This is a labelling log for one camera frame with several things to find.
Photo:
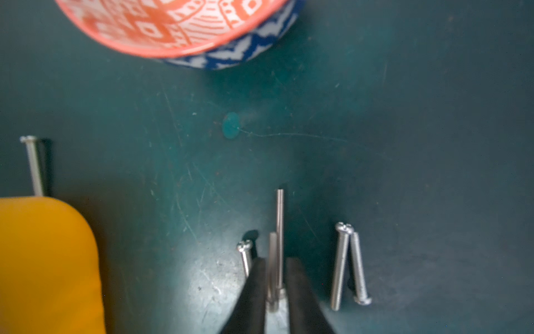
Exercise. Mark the silver screw pair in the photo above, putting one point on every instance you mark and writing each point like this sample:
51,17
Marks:
344,233

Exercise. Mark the green mat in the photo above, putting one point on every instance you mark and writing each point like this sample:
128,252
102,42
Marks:
412,121

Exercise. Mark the red white patterned bowl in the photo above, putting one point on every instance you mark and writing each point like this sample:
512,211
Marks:
200,34

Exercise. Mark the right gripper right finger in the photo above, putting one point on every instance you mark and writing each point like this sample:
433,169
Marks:
305,314

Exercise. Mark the silver screw beside box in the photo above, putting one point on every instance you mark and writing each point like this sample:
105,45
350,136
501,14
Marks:
34,164

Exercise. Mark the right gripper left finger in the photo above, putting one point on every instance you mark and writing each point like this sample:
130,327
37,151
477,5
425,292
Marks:
249,314

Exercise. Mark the long thin silver screw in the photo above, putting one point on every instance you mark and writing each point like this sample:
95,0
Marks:
280,244

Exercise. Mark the short silver screw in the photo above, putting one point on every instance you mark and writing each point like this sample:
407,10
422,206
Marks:
245,250

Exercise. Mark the yellow plastic storage box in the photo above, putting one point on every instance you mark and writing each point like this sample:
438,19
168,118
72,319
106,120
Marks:
50,269

